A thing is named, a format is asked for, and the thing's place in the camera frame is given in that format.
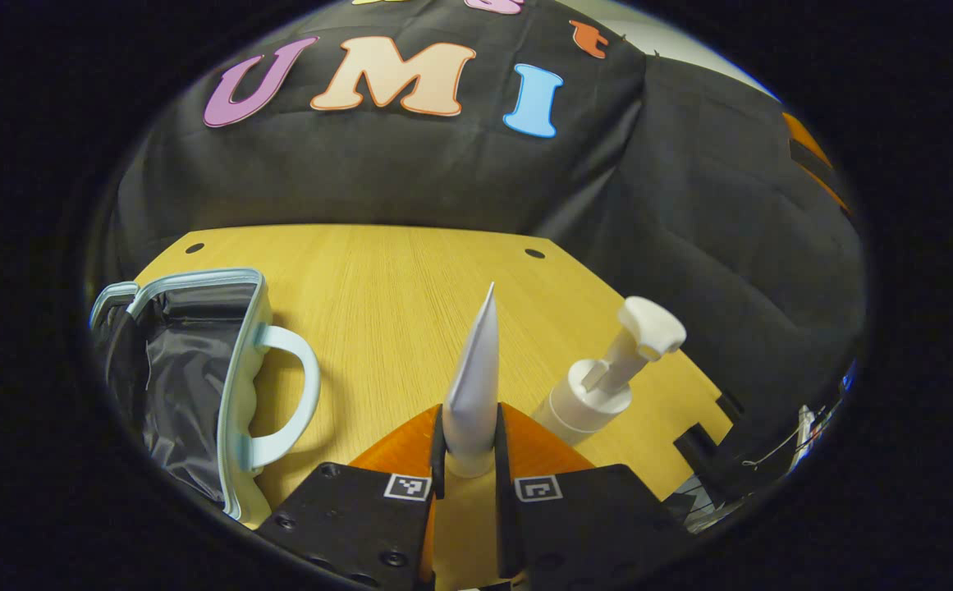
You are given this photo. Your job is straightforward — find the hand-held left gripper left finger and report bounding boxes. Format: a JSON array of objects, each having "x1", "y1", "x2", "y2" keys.
[{"x1": 254, "y1": 403, "x2": 447, "y2": 591}]

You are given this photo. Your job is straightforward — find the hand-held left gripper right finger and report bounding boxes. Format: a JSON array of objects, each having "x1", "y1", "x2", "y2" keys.
[{"x1": 495, "y1": 401, "x2": 692, "y2": 591}]

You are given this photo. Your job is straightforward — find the white squeeze tube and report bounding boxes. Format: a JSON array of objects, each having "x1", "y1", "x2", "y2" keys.
[{"x1": 442, "y1": 282, "x2": 500, "y2": 479}]

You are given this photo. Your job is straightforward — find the white pump bottle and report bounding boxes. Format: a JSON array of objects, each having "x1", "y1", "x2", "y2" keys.
[{"x1": 531, "y1": 295, "x2": 688, "y2": 447}]

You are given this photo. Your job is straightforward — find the light blue suitcase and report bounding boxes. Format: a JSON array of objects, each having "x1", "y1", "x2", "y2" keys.
[{"x1": 88, "y1": 267, "x2": 322, "y2": 528}]

